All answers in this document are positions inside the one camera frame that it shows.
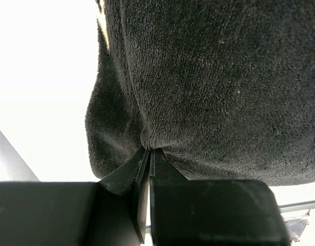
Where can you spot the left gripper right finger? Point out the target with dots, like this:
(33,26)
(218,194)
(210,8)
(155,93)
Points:
(211,212)

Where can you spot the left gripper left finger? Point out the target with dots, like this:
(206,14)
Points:
(109,212)

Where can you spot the black floral pillowcase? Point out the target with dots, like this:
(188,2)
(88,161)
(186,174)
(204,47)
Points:
(225,88)

